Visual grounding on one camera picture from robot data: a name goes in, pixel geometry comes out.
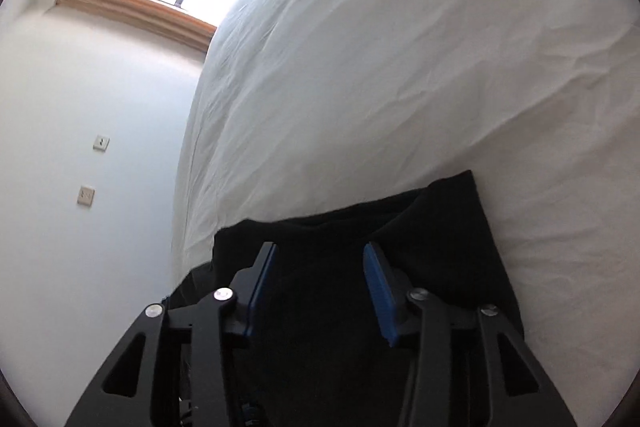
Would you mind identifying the bed with white sheet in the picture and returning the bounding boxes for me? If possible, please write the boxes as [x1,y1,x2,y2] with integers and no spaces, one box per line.
[170,0,640,427]

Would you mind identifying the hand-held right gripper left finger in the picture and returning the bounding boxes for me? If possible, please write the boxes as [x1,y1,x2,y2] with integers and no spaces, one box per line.
[64,241,278,427]

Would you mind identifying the beige curtain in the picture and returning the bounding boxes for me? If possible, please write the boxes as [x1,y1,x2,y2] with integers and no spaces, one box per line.
[56,0,217,54]

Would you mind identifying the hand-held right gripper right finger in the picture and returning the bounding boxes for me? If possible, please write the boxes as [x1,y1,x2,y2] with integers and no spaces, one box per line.
[362,242,578,427]

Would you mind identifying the black pants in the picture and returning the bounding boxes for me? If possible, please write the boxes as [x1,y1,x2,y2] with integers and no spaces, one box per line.
[167,169,526,427]

